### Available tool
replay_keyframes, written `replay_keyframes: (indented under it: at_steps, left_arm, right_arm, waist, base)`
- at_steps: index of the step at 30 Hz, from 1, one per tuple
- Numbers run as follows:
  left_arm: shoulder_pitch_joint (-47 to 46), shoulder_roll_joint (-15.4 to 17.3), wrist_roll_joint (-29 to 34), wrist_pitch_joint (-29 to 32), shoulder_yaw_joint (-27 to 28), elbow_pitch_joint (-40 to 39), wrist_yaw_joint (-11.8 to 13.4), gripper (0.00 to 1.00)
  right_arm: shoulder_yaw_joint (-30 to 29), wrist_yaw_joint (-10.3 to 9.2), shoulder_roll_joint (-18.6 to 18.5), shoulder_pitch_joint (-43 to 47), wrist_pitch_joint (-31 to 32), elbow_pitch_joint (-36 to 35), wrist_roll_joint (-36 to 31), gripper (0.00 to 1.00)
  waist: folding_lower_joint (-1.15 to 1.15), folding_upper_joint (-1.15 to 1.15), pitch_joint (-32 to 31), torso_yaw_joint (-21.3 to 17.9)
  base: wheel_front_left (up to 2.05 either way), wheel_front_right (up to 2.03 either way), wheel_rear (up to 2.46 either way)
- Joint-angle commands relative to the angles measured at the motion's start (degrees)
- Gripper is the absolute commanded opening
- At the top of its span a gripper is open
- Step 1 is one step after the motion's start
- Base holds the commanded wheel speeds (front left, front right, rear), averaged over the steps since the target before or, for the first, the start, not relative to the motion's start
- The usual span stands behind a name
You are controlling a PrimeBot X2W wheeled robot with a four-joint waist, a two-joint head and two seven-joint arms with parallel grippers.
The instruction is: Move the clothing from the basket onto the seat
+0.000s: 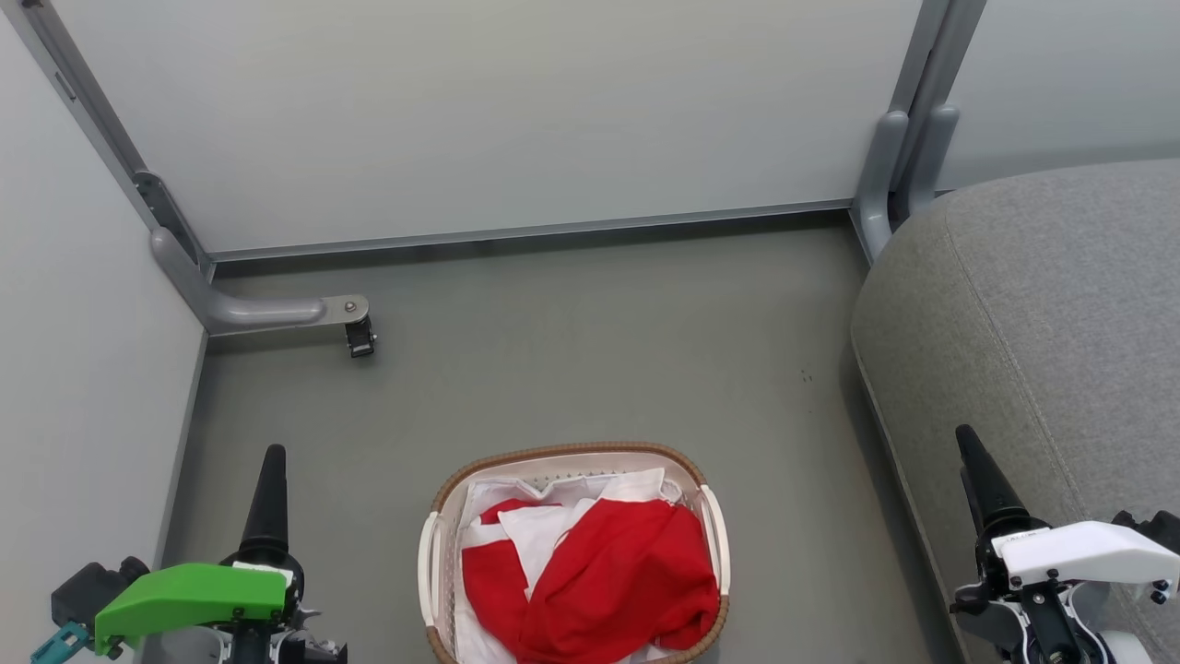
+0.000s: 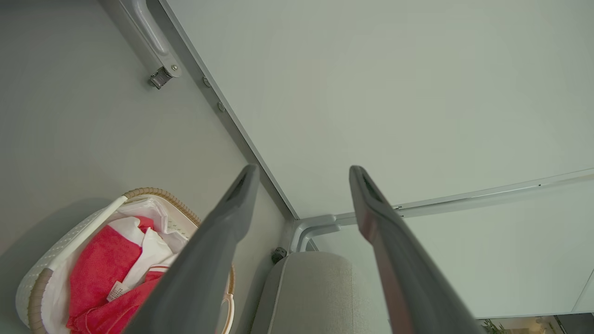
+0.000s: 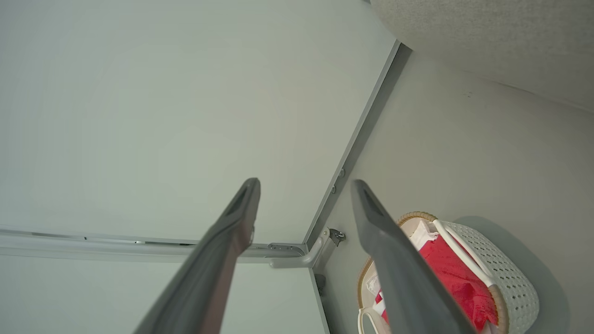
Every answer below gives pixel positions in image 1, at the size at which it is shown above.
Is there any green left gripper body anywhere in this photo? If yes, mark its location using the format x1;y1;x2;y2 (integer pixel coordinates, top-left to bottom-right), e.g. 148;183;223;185
94;544;305;658

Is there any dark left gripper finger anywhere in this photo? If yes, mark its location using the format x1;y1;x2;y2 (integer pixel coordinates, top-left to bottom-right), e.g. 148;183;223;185
240;445;291;554

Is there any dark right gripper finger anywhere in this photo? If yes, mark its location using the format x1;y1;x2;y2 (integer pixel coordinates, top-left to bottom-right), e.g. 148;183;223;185
955;424;1030;537

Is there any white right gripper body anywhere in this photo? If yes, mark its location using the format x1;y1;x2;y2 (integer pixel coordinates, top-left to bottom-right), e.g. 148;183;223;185
977;518;1180;593

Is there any red and white garment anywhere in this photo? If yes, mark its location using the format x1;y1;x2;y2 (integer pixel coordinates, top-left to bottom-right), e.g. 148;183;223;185
458;468;692;664
518;498;722;661

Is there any grey fabric sofa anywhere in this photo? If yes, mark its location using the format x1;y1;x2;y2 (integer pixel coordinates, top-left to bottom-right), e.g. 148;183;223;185
850;159;1180;664

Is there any white brown-rimmed laundry basket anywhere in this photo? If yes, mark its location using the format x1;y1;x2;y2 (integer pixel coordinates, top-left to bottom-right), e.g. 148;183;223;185
418;441;732;664

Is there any grey metal partition foot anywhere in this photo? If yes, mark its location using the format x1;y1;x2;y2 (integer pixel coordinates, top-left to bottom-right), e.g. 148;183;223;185
150;226;371;338

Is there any teal left cable connector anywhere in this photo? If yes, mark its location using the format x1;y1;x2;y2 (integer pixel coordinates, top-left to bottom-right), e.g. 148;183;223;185
30;621;93;664

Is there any grey double partition post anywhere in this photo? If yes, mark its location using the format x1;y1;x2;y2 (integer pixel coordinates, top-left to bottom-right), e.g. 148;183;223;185
851;0;989;267

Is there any grey partition bottom rail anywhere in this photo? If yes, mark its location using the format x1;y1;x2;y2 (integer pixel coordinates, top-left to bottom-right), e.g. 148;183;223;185
205;198;855;265

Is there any grey partition corner post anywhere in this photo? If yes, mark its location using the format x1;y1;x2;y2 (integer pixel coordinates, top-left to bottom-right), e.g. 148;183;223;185
0;0;215;278

